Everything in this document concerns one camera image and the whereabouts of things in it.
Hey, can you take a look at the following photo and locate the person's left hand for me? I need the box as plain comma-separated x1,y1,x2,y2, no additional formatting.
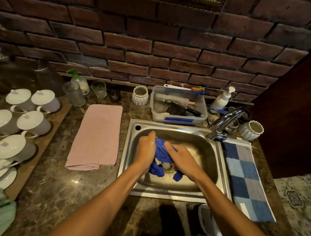
134,131,157,172

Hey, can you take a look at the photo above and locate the person's right hand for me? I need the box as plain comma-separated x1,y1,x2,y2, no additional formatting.
164,142,202,182

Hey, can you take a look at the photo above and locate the blue cleaning cloth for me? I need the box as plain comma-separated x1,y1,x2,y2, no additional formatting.
148,138,183,182

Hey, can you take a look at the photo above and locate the person's left forearm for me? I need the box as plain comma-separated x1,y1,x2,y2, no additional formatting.
50,166,146,236

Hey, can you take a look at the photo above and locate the person's right forearm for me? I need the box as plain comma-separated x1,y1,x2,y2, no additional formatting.
192,171,266,236

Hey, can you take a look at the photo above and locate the clear plastic storage container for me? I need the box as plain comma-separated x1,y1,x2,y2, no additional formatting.
150,85,208,126

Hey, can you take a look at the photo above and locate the stainless steel sink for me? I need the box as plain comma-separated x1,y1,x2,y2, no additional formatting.
117,118,232,204

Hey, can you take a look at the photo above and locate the black sponge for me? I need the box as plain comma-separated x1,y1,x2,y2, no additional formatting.
166,103,201,117

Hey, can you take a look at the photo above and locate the white bottle brush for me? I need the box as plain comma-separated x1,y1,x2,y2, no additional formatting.
155,93,210,109

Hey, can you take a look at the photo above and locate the white ribbed ceramic cup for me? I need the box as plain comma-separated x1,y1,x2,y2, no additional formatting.
238,120,264,141
132,86,149,106

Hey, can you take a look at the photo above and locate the pink towel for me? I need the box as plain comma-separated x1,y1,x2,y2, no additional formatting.
65,104,123,171

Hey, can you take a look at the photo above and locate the small dark glass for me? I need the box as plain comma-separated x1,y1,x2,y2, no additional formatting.
107,88,121,103

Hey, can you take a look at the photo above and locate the chrome faucet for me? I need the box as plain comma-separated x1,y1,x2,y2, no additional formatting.
206,107,251,142

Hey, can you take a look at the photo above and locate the rainbow sponge brush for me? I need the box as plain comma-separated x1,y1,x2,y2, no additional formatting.
163,84,207,95

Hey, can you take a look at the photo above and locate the white pump soap bottle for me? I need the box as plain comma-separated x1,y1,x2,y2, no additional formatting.
209,86,236,114

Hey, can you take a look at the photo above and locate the short clear drinking glass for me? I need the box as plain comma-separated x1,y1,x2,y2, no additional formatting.
91,81,107,99

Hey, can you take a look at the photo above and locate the blue checkered cloth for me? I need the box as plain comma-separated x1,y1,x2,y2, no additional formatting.
223,138,277,223

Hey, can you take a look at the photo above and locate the white plastic object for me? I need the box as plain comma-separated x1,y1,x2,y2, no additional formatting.
198,204,216,236

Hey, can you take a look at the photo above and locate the tall clear drinking glass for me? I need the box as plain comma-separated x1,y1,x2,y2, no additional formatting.
62,81,86,107

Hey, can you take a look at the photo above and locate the green nozzle spray bottle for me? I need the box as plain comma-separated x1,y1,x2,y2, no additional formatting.
66,68,91,96

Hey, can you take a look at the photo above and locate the wooden board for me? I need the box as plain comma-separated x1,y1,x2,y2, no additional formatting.
0,100,73,201

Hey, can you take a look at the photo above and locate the white lidded mug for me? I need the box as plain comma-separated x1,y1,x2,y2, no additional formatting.
5,88,37,113
16,110,52,138
0,109,21,136
0,134,36,168
31,89,61,114

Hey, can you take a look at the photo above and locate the dark wooden cabinet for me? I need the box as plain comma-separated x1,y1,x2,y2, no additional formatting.
252,55,311,179

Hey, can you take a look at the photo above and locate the large glass jar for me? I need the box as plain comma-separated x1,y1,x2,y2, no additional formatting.
34,59,66,98

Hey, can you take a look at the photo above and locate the light green cloth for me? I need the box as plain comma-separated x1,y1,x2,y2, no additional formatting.
0,188,17,236

